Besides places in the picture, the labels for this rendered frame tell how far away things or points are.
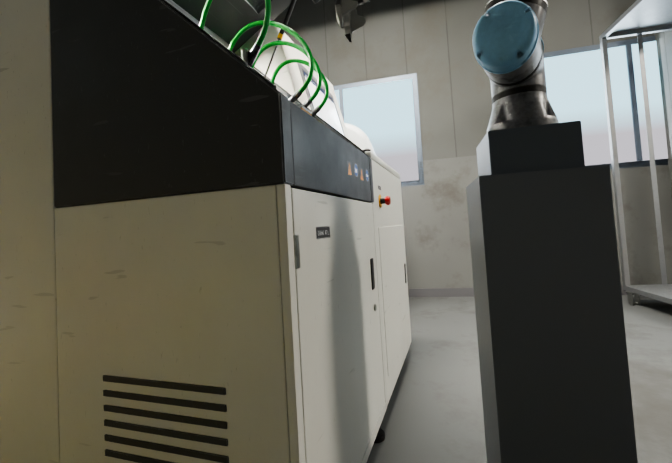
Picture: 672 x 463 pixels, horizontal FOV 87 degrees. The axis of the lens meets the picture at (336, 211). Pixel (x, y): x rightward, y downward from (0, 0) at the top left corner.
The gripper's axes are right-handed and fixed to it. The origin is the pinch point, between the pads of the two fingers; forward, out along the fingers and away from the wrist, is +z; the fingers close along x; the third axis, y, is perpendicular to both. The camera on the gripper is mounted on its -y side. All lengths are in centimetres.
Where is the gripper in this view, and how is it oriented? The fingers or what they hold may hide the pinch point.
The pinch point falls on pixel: (343, 31)
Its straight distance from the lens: 107.0
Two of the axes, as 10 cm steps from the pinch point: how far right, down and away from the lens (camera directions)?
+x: 3.2, 0.2, 9.5
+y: 9.5, -0.7, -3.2
